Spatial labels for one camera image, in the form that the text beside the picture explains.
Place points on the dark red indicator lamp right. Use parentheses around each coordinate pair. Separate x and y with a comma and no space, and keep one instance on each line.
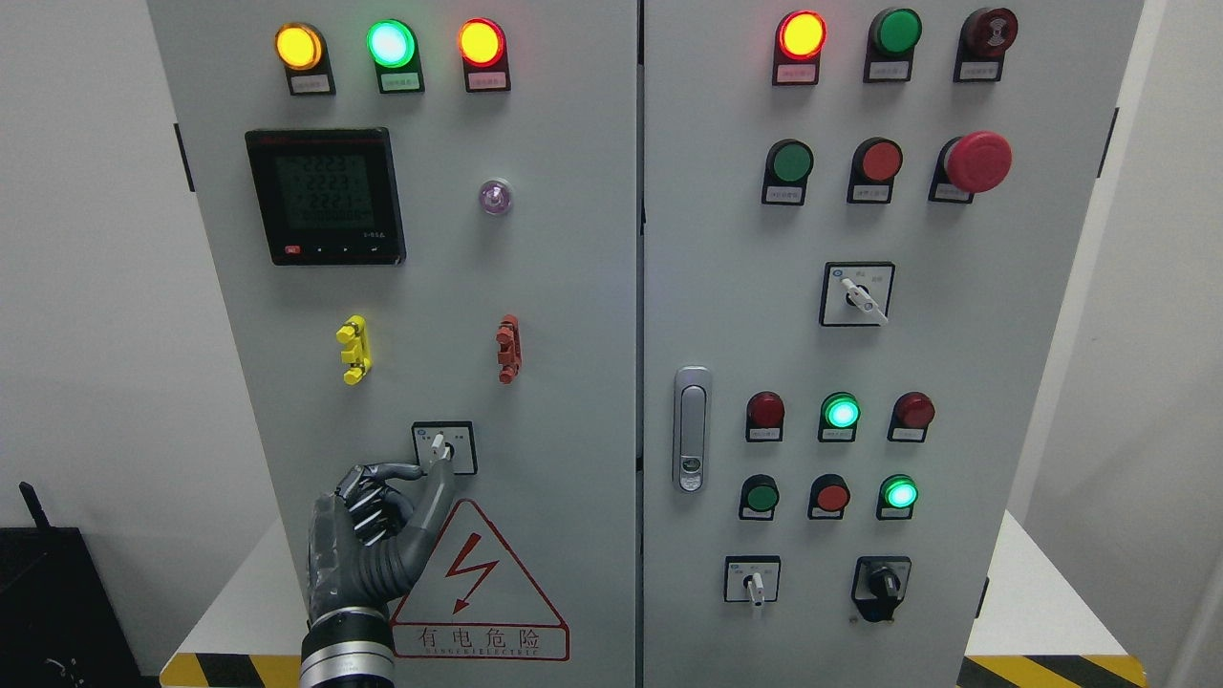
(911,417)

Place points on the green indicator lamp unlit top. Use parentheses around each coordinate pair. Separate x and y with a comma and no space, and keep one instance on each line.
(892,36)

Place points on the red push button lower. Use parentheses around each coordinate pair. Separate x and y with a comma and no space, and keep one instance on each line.
(829,496)

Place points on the black silver robot forearm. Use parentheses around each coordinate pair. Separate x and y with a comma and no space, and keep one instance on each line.
(349,647)

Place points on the yellow terminal connector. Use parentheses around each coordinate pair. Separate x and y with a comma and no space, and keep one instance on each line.
(355,349)

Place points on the white platform with hazard stripes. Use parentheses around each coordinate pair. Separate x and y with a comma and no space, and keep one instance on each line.
(1033,629)

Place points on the yellow indicator light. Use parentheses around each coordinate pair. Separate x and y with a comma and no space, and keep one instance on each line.
(304,54)

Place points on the black rotary selector switch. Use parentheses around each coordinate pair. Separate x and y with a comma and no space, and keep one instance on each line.
(879,586)

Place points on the red electrical hazard sticker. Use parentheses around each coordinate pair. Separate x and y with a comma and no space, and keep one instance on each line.
(476,600)

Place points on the red push button upper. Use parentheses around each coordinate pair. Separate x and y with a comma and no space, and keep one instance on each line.
(874,165)

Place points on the black digital power meter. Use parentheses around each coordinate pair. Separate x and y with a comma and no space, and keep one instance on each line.
(328,197)

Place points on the white rotary selector switch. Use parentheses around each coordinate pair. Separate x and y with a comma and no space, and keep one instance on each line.
(459,436)
(754,580)
(856,294)

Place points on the red indicator light top right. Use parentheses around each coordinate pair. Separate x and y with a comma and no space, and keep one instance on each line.
(800,39)

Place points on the red terminal connector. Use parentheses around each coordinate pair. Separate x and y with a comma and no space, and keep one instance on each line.
(510,353)

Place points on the green push button upper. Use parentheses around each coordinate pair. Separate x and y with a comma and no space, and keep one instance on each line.
(786,171)

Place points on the dark red indicator lamp left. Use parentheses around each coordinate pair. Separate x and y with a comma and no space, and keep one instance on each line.
(764,417)

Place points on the clear white indicator lamp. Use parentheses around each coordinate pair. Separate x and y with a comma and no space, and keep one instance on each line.
(496,196)

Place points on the silver door lock handle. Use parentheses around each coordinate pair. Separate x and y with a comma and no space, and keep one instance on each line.
(690,435)

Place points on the dark red indicator lamp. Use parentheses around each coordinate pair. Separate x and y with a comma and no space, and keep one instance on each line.
(764,417)
(911,417)

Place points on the dark red buzzer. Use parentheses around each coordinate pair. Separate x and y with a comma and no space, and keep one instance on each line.
(985,37)

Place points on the grey electrical cabinet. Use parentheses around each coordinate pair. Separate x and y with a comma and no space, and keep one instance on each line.
(634,135)

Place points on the red push button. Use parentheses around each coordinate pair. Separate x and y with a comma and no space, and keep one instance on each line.
(874,165)
(829,496)

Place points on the red emergency stop mushroom button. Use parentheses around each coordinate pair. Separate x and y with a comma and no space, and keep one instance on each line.
(970,164)

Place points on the green indicator light top left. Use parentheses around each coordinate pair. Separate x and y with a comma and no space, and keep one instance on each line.
(394,49)

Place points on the black box with antenna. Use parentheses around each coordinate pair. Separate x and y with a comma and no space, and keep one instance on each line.
(58,628)

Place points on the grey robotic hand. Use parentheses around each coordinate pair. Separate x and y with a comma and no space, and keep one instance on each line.
(372,536)

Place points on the red indicator light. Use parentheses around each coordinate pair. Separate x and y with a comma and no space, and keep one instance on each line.
(483,50)
(800,39)

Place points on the red indicator light top left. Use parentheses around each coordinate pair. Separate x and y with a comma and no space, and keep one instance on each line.
(483,50)

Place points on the lit green push button lower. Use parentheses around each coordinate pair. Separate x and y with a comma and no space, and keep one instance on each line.
(896,498)

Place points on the lit green indicator lamp middle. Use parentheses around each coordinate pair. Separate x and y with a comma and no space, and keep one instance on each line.
(839,418)

